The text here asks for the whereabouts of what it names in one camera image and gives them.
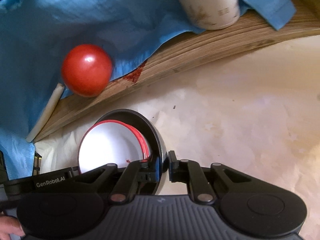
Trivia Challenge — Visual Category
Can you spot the steel round bowl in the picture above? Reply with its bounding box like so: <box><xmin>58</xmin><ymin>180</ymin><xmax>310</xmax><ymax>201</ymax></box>
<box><xmin>85</xmin><ymin>109</ymin><xmax>169</xmax><ymax>194</ymax></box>

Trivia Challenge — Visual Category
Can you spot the white red-rimmed bowl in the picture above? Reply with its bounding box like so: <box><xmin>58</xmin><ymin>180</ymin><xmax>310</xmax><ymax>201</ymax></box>
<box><xmin>78</xmin><ymin>119</ymin><xmax>144</xmax><ymax>173</ymax></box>
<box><xmin>128</xmin><ymin>125</ymin><xmax>152</xmax><ymax>160</ymax></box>

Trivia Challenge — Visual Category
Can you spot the person's left hand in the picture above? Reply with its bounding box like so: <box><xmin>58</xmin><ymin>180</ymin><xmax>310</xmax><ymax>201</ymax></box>
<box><xmin>0</xmin><ymin>216</ymin><xmax>25</xmax><ymax>240</ymax></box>

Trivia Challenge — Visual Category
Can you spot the black plastic crate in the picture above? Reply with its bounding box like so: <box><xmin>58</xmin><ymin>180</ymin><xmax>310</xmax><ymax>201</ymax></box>
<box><xmin>33</xmin><ymin>152</ymin><xmax>42</xmax><ymax>176</ymax></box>

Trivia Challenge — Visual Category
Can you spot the cream paper table cover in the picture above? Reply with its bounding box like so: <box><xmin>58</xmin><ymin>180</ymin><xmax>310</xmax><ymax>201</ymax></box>
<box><xmin>35</xmin><ymin>36</ymin><xmax>319</xmax><ymax>239</ymax></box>

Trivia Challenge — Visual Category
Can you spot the white leek stalk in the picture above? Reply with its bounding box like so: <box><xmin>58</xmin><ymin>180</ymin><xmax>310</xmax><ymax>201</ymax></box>
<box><xmin>26</xmin><ymin>83</ymin><xmax>65</xmax><ymax>142</ymax></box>

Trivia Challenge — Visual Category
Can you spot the wooden shelf board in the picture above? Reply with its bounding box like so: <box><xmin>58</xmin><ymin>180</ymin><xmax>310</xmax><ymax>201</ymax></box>
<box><xmin>34</xmin><ymin>0</ymin><xmax>319</xmax><ymax>141</ymax></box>

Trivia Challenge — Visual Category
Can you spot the red tomato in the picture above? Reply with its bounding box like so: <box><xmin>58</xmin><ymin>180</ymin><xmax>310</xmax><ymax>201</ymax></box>
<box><xmin>61</xmin><ymin>44</ymin><xmax>113</xmax><ymax>98</ymax></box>

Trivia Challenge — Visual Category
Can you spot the white thermos cup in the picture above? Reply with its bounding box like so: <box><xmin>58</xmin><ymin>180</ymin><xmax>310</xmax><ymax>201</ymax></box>
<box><xmin>179</xmin><ymin>0</ymin><xmax>240</xmax><ymax>30</ymax></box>

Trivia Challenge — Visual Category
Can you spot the blue cloth garment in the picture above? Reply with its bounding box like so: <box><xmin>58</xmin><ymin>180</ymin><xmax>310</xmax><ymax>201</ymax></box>
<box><xmin>0</xmin><ymin>0</ymin><xmax>297</xmax><ymax>181</ymax></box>

